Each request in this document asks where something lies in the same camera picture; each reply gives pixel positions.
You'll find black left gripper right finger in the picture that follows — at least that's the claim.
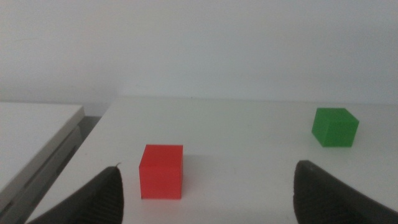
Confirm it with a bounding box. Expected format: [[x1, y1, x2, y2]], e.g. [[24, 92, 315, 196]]
[[293, 160, 398, 224]]

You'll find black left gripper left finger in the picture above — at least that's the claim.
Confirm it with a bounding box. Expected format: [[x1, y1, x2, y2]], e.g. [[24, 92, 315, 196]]
[[26, 166, 124, 224]]

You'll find red cube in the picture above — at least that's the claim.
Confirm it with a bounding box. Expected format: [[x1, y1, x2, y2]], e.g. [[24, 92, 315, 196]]
[[138, 144, 183, 200]]

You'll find green cube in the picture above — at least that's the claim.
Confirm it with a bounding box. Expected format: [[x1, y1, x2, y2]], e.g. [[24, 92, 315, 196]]
[[311, 107, 360, 148]]

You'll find white side table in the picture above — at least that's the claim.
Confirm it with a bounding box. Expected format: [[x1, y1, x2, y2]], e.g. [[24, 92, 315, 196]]
[[0, 101, 85, 224]]

